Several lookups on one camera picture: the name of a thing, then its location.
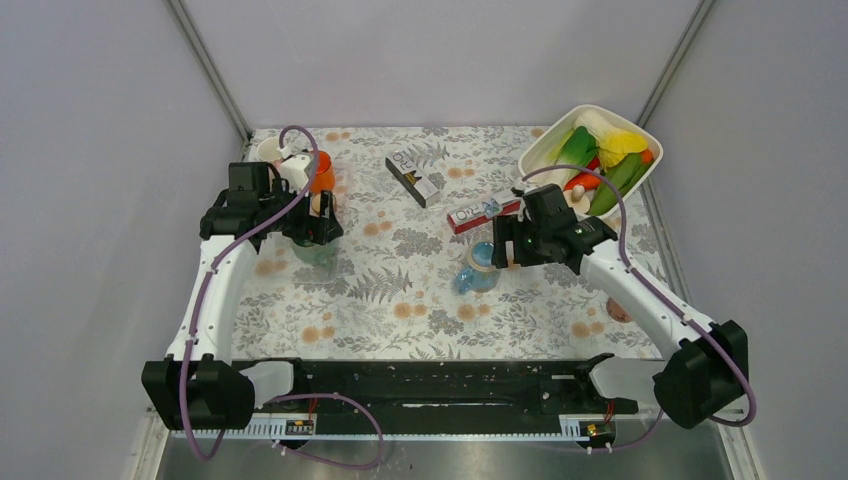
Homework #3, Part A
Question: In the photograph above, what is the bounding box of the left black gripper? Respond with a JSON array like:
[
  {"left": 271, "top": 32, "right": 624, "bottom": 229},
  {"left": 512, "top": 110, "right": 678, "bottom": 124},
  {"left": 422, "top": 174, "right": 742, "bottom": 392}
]
[{"left": 261, "top": 179, "right": 342, "bottom": 244}]

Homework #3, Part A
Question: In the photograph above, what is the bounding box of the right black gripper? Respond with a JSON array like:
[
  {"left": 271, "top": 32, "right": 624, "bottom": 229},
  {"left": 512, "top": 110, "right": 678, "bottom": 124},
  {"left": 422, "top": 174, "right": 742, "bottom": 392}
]
[{"left": 489, "top": 214, "right": 552, "bottom": 269}]

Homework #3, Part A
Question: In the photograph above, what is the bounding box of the green ceramic mug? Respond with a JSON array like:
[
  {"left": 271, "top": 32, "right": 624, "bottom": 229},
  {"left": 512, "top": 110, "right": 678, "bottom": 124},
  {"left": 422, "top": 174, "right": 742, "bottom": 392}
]
[{"left": 292, "top": 242, "right": 338, "bottom": 267}]

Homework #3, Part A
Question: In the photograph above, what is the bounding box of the orange enamel mug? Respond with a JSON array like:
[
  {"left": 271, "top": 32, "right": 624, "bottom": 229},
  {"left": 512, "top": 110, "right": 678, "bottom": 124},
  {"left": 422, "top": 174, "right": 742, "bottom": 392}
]
[{"left": 310, "top": 150, "right": 336, "bottom": 194}]

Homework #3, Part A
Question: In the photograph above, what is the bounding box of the blue tape roll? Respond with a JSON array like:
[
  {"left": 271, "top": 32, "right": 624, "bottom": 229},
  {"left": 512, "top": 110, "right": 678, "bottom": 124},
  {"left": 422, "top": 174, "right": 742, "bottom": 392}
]
[{"left": 453, "top": 242, "right": 500, "bottom": 295}]

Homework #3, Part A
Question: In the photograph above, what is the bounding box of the brown pink dotted mug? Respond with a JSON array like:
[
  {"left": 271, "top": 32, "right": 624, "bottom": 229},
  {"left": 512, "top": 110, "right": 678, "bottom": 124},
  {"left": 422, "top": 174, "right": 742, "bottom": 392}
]
[{"left": 606, "top": 298, "right": 632, "bottom": 323}]

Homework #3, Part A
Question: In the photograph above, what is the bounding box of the small orange cup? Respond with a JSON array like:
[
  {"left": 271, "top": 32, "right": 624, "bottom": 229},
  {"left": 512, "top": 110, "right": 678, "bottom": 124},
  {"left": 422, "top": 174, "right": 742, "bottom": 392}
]
[{"left": 310, "top": 191, "right": 332, "bottom": 217}]

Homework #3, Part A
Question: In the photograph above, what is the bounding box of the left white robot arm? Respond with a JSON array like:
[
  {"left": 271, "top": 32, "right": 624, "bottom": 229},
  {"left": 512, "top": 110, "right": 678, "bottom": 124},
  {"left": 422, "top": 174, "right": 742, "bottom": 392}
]
[{"left": 141, "top": 154, "right": 344, "bottom": 431}]

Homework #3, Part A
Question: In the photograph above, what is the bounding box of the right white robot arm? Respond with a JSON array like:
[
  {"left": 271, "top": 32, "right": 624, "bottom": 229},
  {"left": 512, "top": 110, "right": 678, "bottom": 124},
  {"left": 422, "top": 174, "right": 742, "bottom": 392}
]
[{"left": 492, "top": 185, "right": 757, "bottom": 429}]

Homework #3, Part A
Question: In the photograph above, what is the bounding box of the mushroom toy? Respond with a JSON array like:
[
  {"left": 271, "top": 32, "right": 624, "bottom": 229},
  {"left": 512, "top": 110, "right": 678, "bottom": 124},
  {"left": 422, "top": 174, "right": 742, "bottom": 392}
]
[{"left": 563, "top": 185, "right": 591, "bottom": 215}]

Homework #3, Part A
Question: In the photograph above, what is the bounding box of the red carrot toy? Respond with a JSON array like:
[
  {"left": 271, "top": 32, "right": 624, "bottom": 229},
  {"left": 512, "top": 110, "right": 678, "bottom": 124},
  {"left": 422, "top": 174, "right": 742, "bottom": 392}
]
[{"left": 563, "top": 172, "right": 602, "bottom": 191}]

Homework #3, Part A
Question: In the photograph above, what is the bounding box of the white vegetable tray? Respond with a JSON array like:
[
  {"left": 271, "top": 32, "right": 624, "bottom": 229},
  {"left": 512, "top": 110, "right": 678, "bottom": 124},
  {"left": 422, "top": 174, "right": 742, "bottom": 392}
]
[{"left": 518, "top": 104, "right": 663, "bottom": 218}]

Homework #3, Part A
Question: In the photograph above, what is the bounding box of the red and white box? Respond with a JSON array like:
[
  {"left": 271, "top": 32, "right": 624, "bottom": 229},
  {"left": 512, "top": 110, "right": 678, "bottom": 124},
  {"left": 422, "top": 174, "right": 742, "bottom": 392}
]
[{"left": 446, "top": 189, "right": 521, "bottom": 234}]

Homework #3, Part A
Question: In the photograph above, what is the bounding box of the green leek toy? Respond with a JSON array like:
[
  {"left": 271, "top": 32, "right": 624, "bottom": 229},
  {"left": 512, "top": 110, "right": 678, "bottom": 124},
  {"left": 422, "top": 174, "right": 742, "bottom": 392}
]
[{"left": 554, "top": 126, "right": 598, "bottom": 168}]

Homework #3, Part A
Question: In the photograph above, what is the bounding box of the green cucumber toy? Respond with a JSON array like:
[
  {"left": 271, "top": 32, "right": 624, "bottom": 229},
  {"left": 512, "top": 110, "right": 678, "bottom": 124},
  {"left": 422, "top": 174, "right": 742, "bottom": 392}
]
[{"left": 587, "top": 150, "right": 653, "bottom": 216}]

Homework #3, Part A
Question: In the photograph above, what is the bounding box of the black and white box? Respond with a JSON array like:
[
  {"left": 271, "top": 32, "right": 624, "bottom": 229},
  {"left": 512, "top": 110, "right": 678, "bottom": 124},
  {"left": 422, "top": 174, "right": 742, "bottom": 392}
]
[{"left": 384, "top": 151, "right": 441, "bottom": 208}]

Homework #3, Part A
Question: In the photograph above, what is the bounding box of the napa cabbage toy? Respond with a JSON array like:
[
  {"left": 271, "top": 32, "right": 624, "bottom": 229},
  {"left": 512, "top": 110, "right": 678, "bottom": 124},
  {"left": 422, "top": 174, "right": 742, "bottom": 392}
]
[{"left": 573, "top": 109, "right": 616, "bottom": 140}]

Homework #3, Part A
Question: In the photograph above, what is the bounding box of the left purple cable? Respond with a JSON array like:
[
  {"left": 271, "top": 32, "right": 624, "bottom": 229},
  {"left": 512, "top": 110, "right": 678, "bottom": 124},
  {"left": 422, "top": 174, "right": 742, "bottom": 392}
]
[{"left": 180, "top": 125, "right": 387, "bottom": 472}]

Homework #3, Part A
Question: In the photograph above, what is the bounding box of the purple cable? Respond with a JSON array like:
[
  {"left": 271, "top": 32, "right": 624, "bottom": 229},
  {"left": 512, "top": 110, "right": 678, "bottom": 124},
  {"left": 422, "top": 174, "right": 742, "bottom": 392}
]
[
  {"left": 519, "top": 164, "right": 759, "bottom": 454},
  {"left": 180, "top": 125, "right": 387, "bottom": 472}
]

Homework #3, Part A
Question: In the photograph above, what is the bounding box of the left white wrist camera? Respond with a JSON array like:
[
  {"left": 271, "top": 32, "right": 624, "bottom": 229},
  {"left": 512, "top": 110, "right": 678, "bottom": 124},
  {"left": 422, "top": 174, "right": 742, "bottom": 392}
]
[{"left": 274, "top": 151, "right": 315, "bottom": 192}]

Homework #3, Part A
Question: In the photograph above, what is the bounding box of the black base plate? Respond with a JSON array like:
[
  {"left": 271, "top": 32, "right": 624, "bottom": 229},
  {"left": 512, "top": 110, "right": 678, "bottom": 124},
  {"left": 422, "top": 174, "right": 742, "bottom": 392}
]
[{"left": 180, "top": 357, "right": 708, "bottom": 439}]

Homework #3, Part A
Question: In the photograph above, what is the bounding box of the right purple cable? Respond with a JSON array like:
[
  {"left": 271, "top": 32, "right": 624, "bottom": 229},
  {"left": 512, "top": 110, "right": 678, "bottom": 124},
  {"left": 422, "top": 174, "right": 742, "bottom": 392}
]
[{"left": 519, "top": 164, "right": 759, "bottom": 454}]

